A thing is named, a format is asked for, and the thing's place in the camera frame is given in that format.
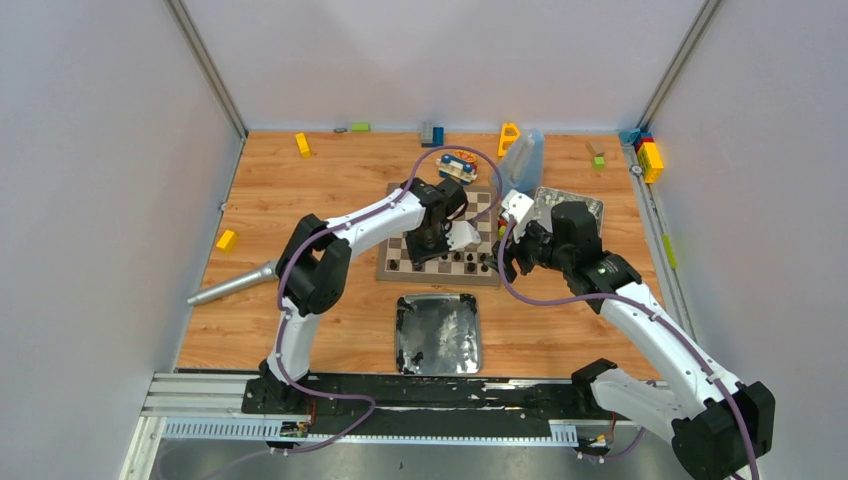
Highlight yellow block far left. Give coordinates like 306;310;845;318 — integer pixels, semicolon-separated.
294;132;313;158

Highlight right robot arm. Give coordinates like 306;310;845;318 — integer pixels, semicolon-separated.
494;190;776;479

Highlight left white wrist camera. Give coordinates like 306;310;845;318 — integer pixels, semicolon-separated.
446;220;481;251

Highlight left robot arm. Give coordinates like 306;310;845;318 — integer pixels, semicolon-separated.
242;178;479;414

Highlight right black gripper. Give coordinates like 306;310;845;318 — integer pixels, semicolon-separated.
484;215;571;283

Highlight silver tray white pieces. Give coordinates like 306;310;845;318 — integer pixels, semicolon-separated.
533;186;604;234

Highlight yellow red blue brick stack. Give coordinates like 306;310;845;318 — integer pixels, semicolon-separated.
618;129;665;184

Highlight grey cylinder tube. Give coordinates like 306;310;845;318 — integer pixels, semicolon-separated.
187;261;278;306

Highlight colourful toy car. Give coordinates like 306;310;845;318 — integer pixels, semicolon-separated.
436;150;478;185

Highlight wooden brown block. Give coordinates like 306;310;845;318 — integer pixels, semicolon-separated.
586;141;605;158

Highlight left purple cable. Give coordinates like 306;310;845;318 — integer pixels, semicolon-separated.
274;144;506;458

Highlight translucent blue plastic container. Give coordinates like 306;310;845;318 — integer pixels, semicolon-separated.
490;128;545;199

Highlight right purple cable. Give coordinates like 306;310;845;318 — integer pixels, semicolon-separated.
495;218;762;480

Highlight purple cable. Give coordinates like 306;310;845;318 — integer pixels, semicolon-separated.
274;144;506;458
495;218;762;480

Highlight silver tray black pieces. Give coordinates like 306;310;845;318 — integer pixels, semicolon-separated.
395;293;483;376

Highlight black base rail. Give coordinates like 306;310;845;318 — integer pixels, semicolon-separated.
173;368;708;444

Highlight yellow block left edge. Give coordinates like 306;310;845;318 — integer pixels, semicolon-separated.
215;229;239;253

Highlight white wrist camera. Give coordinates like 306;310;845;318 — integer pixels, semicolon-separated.
500;189;535;243
446;220;481;251

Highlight wooden chessboard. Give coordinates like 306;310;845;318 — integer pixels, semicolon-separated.
376;179;500;286

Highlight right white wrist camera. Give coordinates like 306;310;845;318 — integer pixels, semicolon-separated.
500;189;535;243

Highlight yellow triangular frame toy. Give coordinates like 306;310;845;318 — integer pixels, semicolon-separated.
497;122;521;158

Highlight blue grey block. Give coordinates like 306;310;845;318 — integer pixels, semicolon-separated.
420;121;445;148

